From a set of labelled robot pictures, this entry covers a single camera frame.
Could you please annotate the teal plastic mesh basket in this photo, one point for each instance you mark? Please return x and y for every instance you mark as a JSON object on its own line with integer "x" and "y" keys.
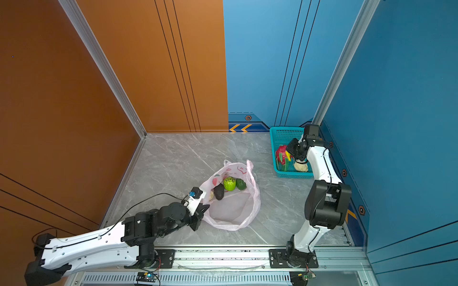
{"x": 282, "y": 136}

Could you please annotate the aluminium front rail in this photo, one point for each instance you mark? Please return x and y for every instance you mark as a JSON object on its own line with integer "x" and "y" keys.
{"x": 240, "y": 265}

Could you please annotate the red dragon fruit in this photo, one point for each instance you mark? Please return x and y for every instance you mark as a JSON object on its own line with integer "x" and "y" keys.
{"x": 282, "y": 163}

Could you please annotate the beige round fruit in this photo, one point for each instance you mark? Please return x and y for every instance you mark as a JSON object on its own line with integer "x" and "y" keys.
{"x": 301, "y": 167}

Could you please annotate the green apple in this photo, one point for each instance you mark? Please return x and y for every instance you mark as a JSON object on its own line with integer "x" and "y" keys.
{"x": 230, "y": 184}

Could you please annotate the right aluminium corner post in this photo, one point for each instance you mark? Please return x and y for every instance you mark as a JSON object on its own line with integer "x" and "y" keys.
{"x": 356, "y": 34}

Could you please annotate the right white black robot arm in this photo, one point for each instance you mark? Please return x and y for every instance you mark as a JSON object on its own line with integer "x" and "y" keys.
{"x": 326, "y": 205}

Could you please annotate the pink plastic bag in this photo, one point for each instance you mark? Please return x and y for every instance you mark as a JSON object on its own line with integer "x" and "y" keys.
{"x": 238, "y": 208}

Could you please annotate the right small circuit board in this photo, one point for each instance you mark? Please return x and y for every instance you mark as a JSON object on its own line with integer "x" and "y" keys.
{"x": 301, "y": 278}

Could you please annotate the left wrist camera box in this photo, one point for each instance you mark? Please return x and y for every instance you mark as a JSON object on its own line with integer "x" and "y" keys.
{"x": 195, "y": 198}

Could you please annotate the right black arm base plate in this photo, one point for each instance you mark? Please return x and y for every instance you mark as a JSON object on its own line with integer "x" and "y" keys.
{"x": 279, "y": 258}

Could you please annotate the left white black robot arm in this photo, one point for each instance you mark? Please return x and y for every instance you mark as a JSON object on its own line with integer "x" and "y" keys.
{"x": 129, "y": 243}

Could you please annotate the yellow mango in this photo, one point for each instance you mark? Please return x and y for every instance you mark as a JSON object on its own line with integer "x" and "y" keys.
{"x": 288, "y": 156}

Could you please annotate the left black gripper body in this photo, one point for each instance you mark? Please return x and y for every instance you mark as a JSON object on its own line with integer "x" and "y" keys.
{"x": 188, "y": 220}

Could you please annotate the left green circuit board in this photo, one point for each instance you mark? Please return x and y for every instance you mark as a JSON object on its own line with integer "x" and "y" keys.
{"x": 147, "y": 279}

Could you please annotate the aluminium corner post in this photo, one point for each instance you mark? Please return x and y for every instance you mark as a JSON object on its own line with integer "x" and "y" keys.
{"x": 356, "y": 34}
{"x": 84, "y": 31}

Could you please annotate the dark green avocado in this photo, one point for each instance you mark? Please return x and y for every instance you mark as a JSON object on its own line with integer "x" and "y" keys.
{"x": 240, "y": 184}

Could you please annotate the left aluminium corner post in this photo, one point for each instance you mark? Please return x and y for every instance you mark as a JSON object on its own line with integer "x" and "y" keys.
{"x": 84, "y": 31}

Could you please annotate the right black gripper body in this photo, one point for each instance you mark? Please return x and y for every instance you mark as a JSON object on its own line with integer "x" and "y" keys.
{"x": 294, "y": 148}

